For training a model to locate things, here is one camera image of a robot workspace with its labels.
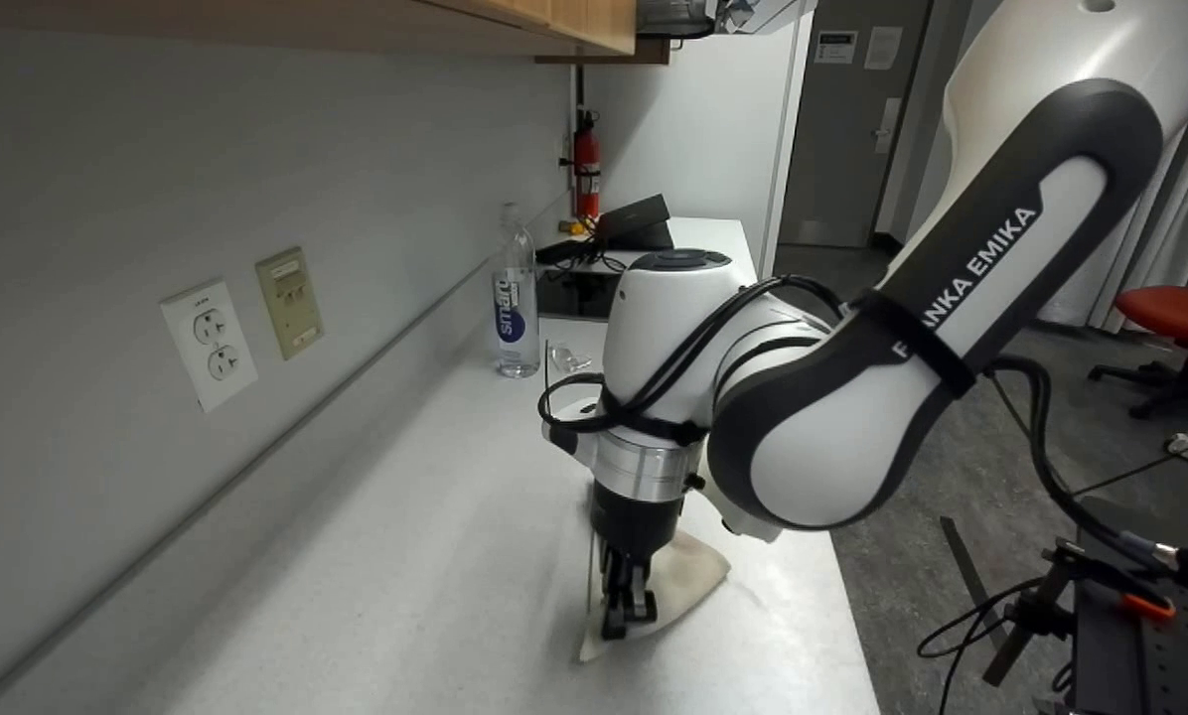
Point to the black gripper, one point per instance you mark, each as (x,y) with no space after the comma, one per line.
(633,524)

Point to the beige cloth towel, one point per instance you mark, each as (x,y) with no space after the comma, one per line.
(695,569)

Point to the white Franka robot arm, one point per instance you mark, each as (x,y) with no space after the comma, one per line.
(833,440)

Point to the clear plastic wrapper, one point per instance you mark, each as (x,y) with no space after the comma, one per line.
(556,361)

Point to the clear bottle with blue label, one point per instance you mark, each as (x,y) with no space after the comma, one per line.
(512,324)

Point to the black wedge-shaped stand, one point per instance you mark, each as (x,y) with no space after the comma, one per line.
(633,219)

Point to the black clamp stand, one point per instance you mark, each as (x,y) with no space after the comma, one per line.
(1021,622)

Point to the red fire extinguisher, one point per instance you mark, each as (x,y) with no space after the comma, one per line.
(584,161)

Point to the gray door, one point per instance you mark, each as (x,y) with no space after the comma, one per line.
(833,161)

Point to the white power outlet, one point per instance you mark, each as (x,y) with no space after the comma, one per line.
(209,345)

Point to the white paper sign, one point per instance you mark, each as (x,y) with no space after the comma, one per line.
(833,44)
(884,44)

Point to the steel range hood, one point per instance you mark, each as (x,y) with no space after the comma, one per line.
(753,15)

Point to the red office chair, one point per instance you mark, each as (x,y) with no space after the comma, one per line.
(1182,316)

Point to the beige wall plate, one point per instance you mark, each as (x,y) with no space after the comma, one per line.
(286,302)

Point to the wooden wall cabinet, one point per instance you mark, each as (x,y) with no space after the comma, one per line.
(577,18)

